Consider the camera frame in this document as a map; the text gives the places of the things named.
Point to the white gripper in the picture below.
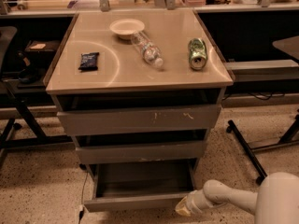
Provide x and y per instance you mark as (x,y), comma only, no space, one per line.
(195,201)

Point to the grey drawer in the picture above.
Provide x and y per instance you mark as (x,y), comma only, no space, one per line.
(140,185)
(135,147)
(141,112)

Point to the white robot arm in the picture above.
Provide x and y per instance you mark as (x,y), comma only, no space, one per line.
(275,202)

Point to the grey drawer cabinet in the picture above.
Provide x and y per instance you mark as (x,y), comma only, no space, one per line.
(121,67)

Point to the black wheeled stand right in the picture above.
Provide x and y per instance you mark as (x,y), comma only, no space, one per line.
(287,139)

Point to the clear plastic water bottle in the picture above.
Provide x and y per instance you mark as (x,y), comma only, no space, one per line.
(148,51)

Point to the green soda can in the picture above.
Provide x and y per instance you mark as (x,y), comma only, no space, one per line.
(197,54)

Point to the dark blue snack packet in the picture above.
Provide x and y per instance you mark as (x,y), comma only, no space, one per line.
(88,61)

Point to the white bowl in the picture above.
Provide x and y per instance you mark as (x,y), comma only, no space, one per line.
(124,28)

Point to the dark box on shelf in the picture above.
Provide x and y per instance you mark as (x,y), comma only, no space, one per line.
(42,48)

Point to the long back workbench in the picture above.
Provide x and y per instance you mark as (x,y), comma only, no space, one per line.
(47,8)

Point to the black office chair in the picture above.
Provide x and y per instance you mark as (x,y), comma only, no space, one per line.
(7,34)

